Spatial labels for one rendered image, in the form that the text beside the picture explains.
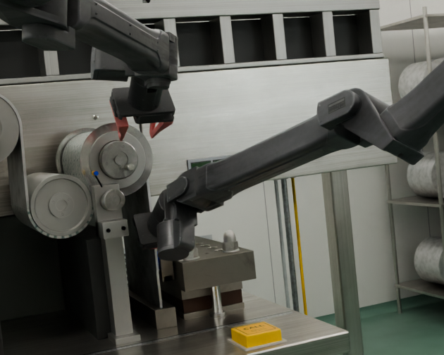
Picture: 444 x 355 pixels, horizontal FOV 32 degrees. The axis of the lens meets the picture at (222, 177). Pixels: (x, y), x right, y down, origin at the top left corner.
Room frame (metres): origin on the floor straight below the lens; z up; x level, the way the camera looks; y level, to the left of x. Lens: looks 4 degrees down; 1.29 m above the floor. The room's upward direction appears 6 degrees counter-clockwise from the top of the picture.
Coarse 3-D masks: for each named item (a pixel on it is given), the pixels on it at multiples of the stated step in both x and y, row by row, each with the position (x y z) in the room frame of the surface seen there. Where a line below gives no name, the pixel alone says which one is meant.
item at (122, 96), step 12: (132, 84) 1.30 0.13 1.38; (120, 96) 1.34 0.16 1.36; (132, 96) 1.31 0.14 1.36; (144, 96) 1.30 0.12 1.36; (156, 96) 1.31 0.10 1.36; (168, 96) 1.36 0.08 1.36; (120, 108) 1.32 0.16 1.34; (132, 108) 1.32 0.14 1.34; (144, 108) 1.32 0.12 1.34; (156, 108) 1.34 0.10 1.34; (168, 108) 1.34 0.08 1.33
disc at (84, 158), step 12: (96, 132) 1.50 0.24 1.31; (132, 132) 1.53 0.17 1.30; (84, 144) 1.49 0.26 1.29; (144, 144) 1.54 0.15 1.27; (84, 156) 1.49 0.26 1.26; (84, 168) 1.49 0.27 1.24; (144, 168) 1.53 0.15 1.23; (96, 180) 1.50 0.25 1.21; (144, 180) 1.53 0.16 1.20; (132, 192) 1.52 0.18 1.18
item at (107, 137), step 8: (104, 136) 1.50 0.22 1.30; (112, 136) 1.51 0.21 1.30; (128, 136) 1.52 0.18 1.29; (96, 144) 1.49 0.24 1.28; (104, 144) 1.50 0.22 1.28; (136, 144) 1.52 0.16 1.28; (96, 152) 1.49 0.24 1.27; (96, 160) 1.49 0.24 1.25; (144, 160) 1.53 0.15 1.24; (96, 168) 1.49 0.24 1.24; (136, 168) 1.52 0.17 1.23; (104, 176) 1.50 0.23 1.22; (136, 176) 1.52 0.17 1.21; (104, 184) 1.50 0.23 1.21; (120, 184) 1.51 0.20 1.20; (128, 184) 1.52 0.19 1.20
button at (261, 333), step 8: (232, 328) 1.38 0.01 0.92; (240, 328) 1.37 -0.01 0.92; (248, 328) 1.36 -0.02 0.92; (256, 328) 1.36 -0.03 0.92; (264, 328) 1.35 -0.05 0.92; (272, 328) 1.35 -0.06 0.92; (232, 336) 1.38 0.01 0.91; (240, 336) 1.34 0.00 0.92; (248, 336) 1.32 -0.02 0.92; (256, 336) 1.32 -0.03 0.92; (264, 336) 1.33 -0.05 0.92; (272, 336) 1.34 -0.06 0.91; (280, 336) 1.34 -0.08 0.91; (248, 344) 1.32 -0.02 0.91; (256, 344) 1.32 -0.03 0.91
